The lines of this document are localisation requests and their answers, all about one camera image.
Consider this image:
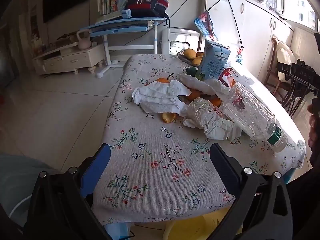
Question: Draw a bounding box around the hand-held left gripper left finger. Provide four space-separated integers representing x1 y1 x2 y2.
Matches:
24 142 112 240

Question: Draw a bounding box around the blue study desk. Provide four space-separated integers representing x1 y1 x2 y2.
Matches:
79 17 170 78

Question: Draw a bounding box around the white floor appliance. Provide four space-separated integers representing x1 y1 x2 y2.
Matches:
161 27 200 55

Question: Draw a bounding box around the dark striped backpack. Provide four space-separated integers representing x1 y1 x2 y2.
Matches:
124 0 169 18

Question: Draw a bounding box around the cream television stand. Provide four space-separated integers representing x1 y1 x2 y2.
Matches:
32 41 105 75

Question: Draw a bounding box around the clear plastic bottle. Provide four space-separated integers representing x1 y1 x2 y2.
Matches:
220 81 288 153

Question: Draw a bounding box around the pink kettlebell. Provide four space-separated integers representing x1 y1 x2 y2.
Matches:
76 30 92 50

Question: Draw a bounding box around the white plastic wrap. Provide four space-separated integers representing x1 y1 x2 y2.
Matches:
182 97 243 142

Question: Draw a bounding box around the person's right hand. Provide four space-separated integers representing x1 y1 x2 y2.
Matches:
307 102 320 155

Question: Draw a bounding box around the woven fruit basket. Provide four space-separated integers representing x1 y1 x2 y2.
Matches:
176 51 204 64

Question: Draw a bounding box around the red snack wrapper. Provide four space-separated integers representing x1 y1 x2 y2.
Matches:
219 67 237 88

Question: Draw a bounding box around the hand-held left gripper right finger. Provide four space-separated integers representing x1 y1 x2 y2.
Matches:
209 143 293 240

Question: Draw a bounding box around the row of books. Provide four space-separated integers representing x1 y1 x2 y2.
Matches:
97 0 125 15

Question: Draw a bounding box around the black cord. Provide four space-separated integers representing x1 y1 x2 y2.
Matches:
207 0 244 48

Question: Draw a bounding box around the floral tablecloth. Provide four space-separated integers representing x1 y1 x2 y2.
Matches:
91 54 307 227

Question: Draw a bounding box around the pale grey chair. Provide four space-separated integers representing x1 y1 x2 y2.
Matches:
0 154 60 240

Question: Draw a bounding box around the yellow plastic basin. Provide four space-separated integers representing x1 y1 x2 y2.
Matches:
164 209 243 240

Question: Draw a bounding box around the blue milk carton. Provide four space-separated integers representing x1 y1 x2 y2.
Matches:
195 39 231 80

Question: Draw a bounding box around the black desk cable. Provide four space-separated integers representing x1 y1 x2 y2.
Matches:
110 30 152 49

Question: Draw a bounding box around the black television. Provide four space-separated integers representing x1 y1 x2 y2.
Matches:
42 0 91 23

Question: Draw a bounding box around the wooden chair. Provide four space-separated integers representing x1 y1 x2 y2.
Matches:
264 34 300 95
281 79 312 118

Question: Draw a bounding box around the cream chair cushion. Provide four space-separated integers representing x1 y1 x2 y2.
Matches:
272 36 294 82

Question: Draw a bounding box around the colourful hanging bag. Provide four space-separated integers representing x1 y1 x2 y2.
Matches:
194 11 215 42

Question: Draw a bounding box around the white cabinet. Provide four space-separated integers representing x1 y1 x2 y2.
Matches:
199 0 294 80

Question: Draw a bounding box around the white tissue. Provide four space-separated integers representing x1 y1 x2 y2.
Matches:
132 79 192 114
179 73 232 98

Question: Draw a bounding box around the window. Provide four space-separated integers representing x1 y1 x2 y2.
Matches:
262 0 320 32

